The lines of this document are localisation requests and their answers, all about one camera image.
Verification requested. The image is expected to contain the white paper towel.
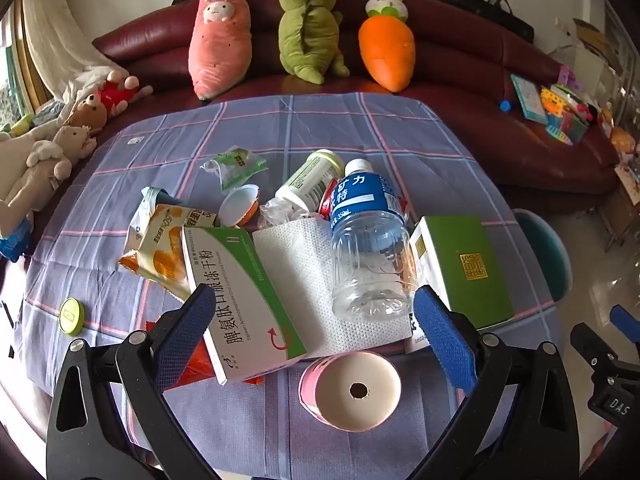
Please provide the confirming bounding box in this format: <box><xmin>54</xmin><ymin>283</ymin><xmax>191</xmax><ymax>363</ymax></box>
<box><xmin>253</xmin><ymin>218</ymin><xmax>411</xmax><ymax>359</ymax></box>

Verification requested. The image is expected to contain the white blanket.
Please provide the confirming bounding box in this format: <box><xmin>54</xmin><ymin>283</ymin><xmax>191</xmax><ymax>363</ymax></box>
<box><xmin>23</xmin><ymin>0</ymin><xmax>127</xmax><ymax>104</ymax></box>

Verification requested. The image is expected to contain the red soda can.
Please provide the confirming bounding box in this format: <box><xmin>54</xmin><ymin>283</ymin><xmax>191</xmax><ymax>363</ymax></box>
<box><xmin>318</xmin><ymin>179</ymin><xmax>338</xmax><ymax>220</ymax></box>

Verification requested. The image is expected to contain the green tea box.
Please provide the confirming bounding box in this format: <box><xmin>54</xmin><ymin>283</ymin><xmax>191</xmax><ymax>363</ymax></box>
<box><xmin>410</xmin><ymin>216</ymin><xmax>513</xmax><ymax>328</ymax></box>

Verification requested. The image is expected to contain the white green-label pill bottle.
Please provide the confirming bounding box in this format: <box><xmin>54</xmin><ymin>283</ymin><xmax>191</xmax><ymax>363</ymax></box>
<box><xmin>276</xmin><ymin>150</ymin><xmax>345</xmax><ymax>212</ymax></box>

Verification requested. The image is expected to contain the orange white jelly cup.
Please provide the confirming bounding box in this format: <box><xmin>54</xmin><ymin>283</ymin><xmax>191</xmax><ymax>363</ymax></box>
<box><xmin>218</xmin><ymin>184</ymin><xmax>259</xmax><ymax>228</ymax></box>

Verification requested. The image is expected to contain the orange snack bag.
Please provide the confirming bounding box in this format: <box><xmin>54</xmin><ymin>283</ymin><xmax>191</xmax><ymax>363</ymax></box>
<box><xmin>118</xmin><ymin>204</ymin><xmax>217</xmax><ymax>300</ymax></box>

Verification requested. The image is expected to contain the clear blue-label water bottle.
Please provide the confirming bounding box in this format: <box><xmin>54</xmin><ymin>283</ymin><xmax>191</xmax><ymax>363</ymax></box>
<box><xmin>330</xmin><ymin>158</ymin><xmax>416</xmax><ymax>323</ymax></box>

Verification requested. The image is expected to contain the green lid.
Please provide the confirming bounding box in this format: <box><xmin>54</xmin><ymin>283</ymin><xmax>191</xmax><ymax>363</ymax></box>
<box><xmin>58</xmin><ymin>298</ymin><xmax>86</xmax><ymax>337</ymax></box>

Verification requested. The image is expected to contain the teal children's book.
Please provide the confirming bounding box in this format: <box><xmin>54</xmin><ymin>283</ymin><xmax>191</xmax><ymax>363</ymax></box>
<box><xmin>510</xmin><ymin>74</ymin><xmax>548</xmax><ymax>126</ymax></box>

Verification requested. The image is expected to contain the light blue wrapper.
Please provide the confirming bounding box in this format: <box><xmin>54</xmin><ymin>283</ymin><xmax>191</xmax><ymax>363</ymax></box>
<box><xmin>122</xmin><ymin>186</ymin><xmax>181</xmax><ymax>254</ymax></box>

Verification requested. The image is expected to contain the pink paper cup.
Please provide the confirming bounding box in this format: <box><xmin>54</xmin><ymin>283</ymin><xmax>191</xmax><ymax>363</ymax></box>
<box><xmin>298</xmin><ymin>351</ymin><xmax>401</xmax><ymax>432</ymax></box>

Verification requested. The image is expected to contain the green dinosaur plush toy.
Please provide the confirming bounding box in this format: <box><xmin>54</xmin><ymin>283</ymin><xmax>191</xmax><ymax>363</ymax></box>
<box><xmin>279</xmin><ymin>0</ymin><xmax>350</xmax><ymax>84</ymax></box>

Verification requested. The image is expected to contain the teal plastic trash bin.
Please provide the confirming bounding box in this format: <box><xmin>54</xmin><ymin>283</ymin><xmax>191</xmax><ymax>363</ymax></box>
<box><xmin>513</xmin><ymin>209</ymin><xmax>573</xmax><ymax>304</ymax></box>

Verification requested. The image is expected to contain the purple plaid tablecloth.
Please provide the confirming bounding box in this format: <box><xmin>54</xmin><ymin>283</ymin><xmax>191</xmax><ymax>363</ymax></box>
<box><xmin>6</xmin><ymin>93</ymin><xmax>560</xmax><ymax>479</ymax></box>

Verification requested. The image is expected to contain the orange carrot plush toy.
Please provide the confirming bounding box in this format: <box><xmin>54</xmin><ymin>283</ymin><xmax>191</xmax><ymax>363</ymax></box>
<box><xmin>358</xmin><ymin>0</ymin><xmax>416</xmax><ymax>93</ymax></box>

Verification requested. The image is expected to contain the brown teddy bear red shirt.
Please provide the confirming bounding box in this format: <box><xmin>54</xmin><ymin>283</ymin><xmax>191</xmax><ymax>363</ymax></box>
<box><xmin>66</xmin><ymin>70</ymin><xmax>153</xmax><ymax>134</ymax></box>

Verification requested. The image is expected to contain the beige rabbit plush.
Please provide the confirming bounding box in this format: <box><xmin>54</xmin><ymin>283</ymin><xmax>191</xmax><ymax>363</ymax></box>
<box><xmin>1</xmin><ymin>126</ymin><xmax>96</xmax><ymax>238</ymax></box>

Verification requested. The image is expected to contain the green white medicine box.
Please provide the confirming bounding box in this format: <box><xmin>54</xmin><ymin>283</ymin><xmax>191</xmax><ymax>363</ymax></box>
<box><xmin>182</xmin><ymin>226</ymin><xmax>307</xmax><ymax>386</ymax></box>

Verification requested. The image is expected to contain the green clear snack wrapper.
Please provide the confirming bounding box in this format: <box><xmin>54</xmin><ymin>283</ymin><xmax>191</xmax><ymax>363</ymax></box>
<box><xmin>201</xmin><ymin>146</ymin><xmax>268</xmax><ymax>195</ymax></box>

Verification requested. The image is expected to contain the dark red leather sofa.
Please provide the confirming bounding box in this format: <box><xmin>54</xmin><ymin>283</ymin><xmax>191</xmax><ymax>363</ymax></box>
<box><xmin>93</xmin><ymin>0</ymin><xmax>620</xmax><ymax>207</ymax></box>

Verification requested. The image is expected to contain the pink radish plush toy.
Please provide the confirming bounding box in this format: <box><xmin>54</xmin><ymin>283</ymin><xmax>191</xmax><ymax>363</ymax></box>
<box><xmin>188</xmin><ymin>0</ymin><xmax>252</xmax><ymax>101</ymax></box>

